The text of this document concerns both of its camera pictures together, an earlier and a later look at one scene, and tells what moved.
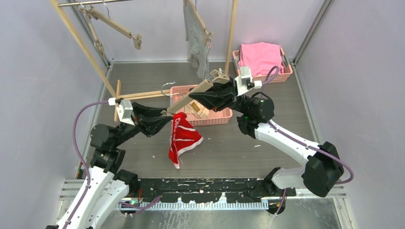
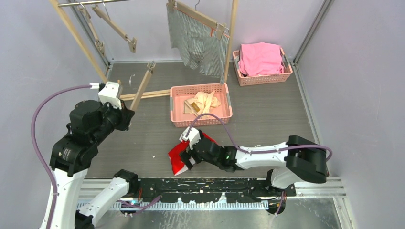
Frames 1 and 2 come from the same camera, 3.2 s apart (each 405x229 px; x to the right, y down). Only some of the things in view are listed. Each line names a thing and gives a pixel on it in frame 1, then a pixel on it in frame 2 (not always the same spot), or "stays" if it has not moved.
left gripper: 148,124 → 125,115
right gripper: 219,97 → 186,158
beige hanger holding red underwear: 217,77 → 151,67
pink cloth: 262,57 stays
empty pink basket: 197,113 stays
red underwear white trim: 184,136 → 178,164
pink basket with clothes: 261,57 stays
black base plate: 210,190 stays
